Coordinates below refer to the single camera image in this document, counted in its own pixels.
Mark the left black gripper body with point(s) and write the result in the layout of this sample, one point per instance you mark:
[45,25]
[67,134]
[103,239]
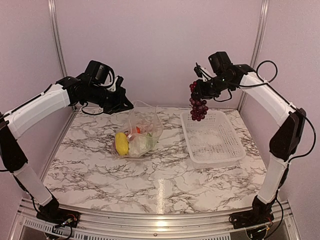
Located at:
[110,102]

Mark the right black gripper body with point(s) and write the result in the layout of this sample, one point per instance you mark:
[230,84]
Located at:
[212,90]

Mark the purple grape bunch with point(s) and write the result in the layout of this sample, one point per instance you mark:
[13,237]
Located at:
[199,107]

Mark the clear zip top bag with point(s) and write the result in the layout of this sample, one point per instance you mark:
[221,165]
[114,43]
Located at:
[146,118]

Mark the white cauliflower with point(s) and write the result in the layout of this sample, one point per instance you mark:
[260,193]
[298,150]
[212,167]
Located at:
[140,144]

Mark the yellow lemon toy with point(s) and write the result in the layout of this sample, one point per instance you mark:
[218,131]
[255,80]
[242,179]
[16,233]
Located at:
[121,144]

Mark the white plastic basket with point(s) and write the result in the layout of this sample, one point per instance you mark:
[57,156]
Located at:
[213,141]

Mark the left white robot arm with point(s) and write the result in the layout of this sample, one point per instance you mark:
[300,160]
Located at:
[64,93]

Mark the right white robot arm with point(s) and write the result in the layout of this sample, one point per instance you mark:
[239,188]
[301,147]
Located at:
[289,119]

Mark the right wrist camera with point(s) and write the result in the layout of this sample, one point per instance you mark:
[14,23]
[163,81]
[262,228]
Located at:
[217,62]

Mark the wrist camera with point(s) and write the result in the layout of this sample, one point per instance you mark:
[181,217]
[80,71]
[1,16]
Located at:
[102,75]
[217,62]

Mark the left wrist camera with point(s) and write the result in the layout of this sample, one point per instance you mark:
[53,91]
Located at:
[102,75]

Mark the right aluminium frame post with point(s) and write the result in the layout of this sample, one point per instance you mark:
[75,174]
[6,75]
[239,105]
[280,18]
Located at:
[260,33]

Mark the aluminium frame post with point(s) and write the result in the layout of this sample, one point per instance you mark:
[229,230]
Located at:
[56,37]
[260,33]

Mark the left aluminium frame post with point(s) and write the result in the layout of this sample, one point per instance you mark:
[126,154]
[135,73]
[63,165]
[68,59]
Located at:
[56,37]

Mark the front aluminium rail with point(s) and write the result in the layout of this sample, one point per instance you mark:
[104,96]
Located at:
[108,225]

